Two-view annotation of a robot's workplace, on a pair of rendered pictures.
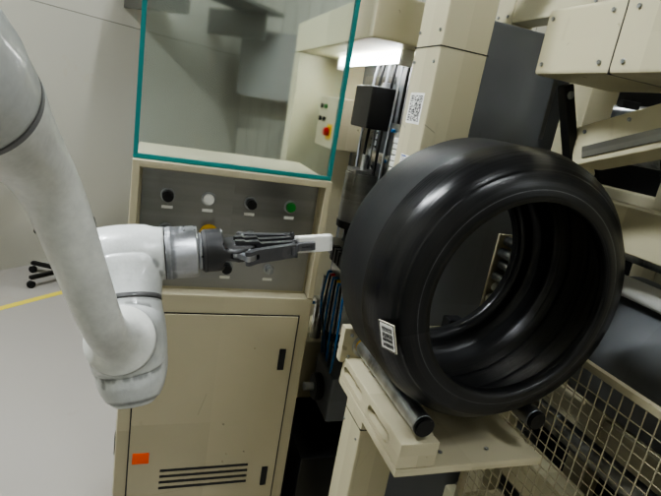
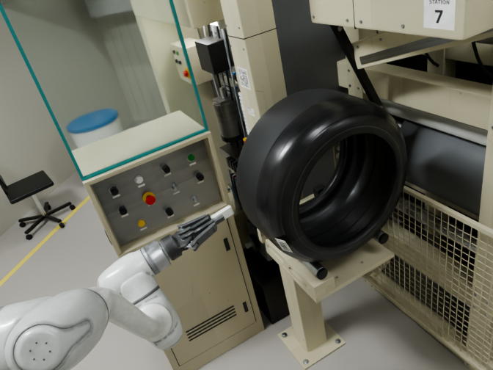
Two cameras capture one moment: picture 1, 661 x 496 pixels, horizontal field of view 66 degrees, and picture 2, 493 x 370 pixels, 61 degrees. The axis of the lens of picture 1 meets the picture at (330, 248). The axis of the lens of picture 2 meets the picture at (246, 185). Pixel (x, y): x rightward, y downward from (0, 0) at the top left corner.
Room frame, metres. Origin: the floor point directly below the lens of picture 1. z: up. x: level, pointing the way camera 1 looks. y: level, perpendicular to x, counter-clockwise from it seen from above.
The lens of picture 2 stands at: (-0.18, -0.05, 1.96)
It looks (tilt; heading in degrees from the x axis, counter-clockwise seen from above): 31 degrees down; 359
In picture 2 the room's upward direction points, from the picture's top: 14 degrees counter-clockwise
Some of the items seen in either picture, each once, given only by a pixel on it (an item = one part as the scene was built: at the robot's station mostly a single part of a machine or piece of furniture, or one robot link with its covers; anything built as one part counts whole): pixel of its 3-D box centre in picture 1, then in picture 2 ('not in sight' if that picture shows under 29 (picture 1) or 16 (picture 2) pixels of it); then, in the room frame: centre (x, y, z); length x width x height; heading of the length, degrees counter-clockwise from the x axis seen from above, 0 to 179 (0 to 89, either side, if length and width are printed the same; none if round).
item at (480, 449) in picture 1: (432, 415); (326, 252); (1.10, -0.32, 0.80); 0.37 x 0.36 x 0.02; 110
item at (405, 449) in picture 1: (383, 403); (296, 260); (1.05, -0.19, 0.83); 0.36 x 0.09 x 0.06; 20
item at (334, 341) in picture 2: not in sight; (310, 338); (1.33, -0.21, 0.01); 0.27 x 0.27 x 0.02; 20
